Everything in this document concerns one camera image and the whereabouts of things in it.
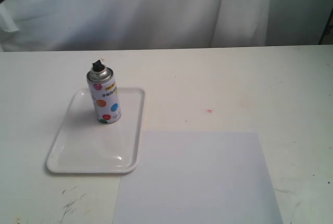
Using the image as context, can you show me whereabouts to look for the white spray paint can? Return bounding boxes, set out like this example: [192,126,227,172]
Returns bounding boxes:
[86,60,121,124]

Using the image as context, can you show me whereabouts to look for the white paper sheet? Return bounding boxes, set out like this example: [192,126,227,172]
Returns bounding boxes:
[113,131,283,223]

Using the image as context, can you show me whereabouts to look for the white plastic tray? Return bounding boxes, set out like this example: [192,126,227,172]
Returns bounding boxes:
[46,87,145,174]

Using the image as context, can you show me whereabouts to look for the white backdrop curtain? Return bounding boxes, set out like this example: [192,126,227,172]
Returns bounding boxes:
[1,0,332,51]

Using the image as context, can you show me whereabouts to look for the black metal stand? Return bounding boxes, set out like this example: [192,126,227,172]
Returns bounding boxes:
[316,7,332,45]

